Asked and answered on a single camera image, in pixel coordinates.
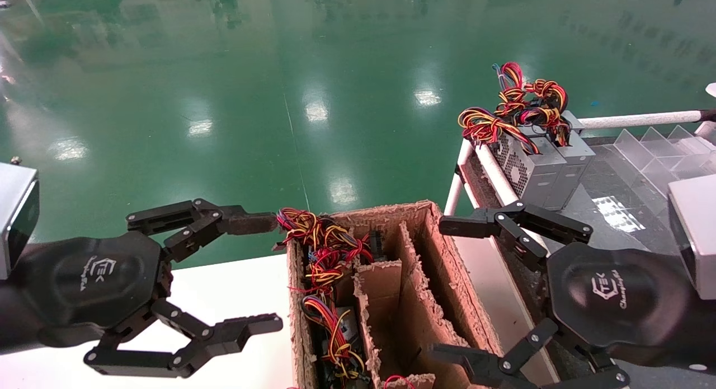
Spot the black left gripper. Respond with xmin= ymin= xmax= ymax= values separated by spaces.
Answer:
xmin=8 ymin=198 xmax=284 ymax=378

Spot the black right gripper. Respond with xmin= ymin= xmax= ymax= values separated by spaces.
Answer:
xmin=430 ymin=200 xmax=701 ymax=389

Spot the worn brown cardboard divider box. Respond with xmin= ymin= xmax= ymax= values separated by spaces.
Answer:
xmin=286 ymin=200 xmax=504 ymax=389

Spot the perforated grey power supply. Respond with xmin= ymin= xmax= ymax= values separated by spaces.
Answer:
xmin=458 ymin=106 xmax=567 ymax=209

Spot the black conveyor belt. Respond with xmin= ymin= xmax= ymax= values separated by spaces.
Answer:
xmin=461 ymin=134 xmax=716 ymax=389

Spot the clear acrylic divider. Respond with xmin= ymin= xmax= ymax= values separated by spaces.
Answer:
xmin=613 ymin=125 xmax=716 ymax=196

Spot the white pipe rail frame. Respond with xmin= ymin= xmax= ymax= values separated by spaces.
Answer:
xmin=444 ymin=109 xmax=716 ymax=255

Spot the wire harness with black connector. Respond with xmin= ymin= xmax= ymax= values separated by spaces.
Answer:
xmin=301 ymin=294 xmax=373 ymax=387

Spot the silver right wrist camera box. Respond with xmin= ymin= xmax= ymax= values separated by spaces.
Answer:
xmin=667 ymin=174 xmax=716 ymax=300

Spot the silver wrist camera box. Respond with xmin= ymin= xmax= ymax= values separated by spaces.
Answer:
xmin=0 ymin=162 xmax=40 ymax=279
xmin=667 ymin=174 xmax=716 ymax=300

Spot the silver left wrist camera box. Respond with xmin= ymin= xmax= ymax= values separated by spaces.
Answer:
xmin=0 ymin=162 xmax=40 ymax=279

